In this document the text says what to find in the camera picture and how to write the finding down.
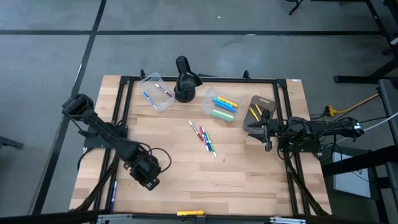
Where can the yellow thick highlighter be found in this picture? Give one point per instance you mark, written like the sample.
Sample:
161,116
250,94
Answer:
228,101

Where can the black stand frame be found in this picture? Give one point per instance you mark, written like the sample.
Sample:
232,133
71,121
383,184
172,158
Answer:
377,18

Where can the light green thick highlighter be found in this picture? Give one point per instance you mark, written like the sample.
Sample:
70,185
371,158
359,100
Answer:
222,114

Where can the yellow clamp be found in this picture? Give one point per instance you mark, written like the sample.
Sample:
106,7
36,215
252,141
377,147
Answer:
190,213

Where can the clear plastic bin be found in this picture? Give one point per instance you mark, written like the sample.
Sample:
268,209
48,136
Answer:
160,102
208,93

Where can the maroon thin marker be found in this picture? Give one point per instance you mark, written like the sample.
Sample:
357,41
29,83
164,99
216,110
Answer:
163,90

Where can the green thin marker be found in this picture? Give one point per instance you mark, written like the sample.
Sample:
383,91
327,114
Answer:
212,146

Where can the smoky grey plastic bin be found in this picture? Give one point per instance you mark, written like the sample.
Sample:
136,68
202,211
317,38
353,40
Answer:
262,101

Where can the dark blue thin marker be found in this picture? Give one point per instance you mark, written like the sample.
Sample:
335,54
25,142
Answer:
113,196

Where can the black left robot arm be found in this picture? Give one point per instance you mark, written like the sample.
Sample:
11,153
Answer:
102,127

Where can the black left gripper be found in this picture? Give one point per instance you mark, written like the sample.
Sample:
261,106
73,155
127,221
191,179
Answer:
144,169

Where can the black metal beam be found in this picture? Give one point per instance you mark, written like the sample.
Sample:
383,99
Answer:
357,161

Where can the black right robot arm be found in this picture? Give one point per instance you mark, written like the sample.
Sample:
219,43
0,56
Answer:
326,127

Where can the black stand leg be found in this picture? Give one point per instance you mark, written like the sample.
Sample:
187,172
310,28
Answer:
293,7

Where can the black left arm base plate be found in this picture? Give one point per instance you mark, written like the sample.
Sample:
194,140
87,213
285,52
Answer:
93,141

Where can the black chair foot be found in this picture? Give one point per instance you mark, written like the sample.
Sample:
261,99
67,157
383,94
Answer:
11,143

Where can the blue thick highlighter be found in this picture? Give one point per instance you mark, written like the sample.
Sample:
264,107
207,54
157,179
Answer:
225,106

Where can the black metal bar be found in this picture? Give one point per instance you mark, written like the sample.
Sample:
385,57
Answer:
46,217

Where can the black table foot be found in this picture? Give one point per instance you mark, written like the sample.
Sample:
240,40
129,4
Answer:
367,76

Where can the teal thick highlighter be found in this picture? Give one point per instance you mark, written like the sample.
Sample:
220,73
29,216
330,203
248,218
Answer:
218,100

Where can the yellow thin marker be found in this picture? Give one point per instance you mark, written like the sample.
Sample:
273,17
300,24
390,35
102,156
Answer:
258,109
253,113

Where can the silver metal bracket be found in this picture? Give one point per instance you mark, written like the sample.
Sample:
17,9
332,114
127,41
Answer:
287,220
113,217

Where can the black aluminium table frame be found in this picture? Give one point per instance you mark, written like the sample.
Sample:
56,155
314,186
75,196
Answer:
217,80

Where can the white panel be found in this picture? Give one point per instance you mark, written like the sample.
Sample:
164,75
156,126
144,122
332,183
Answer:
351,183

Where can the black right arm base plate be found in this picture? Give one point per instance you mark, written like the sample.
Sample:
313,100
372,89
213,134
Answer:
312,147

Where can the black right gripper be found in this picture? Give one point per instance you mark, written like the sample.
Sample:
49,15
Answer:
269,129

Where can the grey metal post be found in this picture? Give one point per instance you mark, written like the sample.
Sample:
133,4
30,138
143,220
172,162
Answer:
388,105

